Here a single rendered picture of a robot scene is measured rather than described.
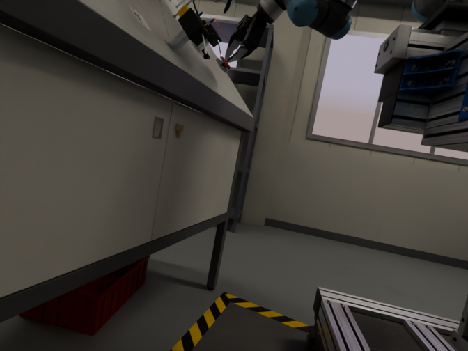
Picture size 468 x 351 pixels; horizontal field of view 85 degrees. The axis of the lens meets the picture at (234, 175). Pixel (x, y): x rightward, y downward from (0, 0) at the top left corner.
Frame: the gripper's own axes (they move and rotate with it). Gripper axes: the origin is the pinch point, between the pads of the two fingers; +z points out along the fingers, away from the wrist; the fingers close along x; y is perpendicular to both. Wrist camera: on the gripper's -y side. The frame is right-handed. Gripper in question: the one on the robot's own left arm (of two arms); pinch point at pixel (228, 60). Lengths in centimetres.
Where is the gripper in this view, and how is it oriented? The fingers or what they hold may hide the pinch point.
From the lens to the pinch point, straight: 103.2
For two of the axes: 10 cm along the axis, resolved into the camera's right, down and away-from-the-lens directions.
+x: -7.6, -4.1, -5.0
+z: -6.5, 4.4, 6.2
